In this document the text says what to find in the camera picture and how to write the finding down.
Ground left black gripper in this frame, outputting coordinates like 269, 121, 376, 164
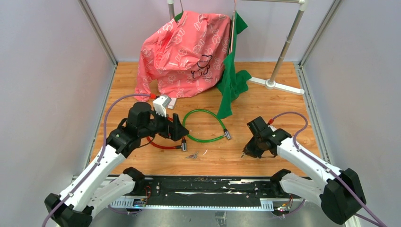
139, 107, 190, 141

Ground green cable lock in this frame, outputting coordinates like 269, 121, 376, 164
182, 108, 232, 143

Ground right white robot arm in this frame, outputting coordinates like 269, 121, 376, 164
243, 116, 366, 225

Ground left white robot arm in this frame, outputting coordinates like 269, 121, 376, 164
42, 102, 189, 227

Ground keys near red lock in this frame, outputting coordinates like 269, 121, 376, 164
186, 152, 198, 159

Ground white metal clothes rack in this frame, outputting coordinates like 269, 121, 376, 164
167, 0, 309, 109

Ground green cloth garment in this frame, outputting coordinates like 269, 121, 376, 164
216, 12, 252, 119

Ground pink patterned jacket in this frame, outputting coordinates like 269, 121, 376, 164
135, 11, 231, 98

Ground red cable lock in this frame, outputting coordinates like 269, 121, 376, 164
146, 124, 188, 152

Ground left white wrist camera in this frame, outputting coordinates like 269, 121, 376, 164
153, 95, 172, 117

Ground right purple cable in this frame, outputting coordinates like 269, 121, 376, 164
268, 112, 389, 227

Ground purple cable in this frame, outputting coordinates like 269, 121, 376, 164
268, 112, 389, 227
41, 93, 157, 227

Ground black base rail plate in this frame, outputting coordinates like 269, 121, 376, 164
117, 175, 301, 211

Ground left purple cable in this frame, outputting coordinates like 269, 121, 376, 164
41, 93, 157, 227

